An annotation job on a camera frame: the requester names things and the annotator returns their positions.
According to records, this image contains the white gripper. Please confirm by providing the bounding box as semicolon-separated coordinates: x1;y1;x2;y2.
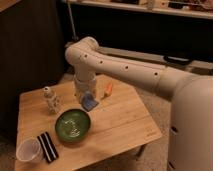
74;77;97;101

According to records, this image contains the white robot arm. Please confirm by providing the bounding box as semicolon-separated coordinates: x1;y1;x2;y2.
65;37;213;171

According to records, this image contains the green ceramic bowl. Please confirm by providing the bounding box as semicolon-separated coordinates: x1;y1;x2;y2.
55;109;91;143

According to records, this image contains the orange carrot toy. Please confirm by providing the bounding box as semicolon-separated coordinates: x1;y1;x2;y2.
104;82;113;97

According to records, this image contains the metal pole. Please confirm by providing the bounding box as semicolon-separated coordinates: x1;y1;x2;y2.
66;0;78;41

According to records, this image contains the wooden folding table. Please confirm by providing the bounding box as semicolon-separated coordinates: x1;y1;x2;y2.
15;75;161;171

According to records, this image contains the clear plastic cup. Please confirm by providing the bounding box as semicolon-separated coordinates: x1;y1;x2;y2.
16;138;43;163

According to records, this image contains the wooden shelf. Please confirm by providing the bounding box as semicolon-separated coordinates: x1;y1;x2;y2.
61;0;213;20

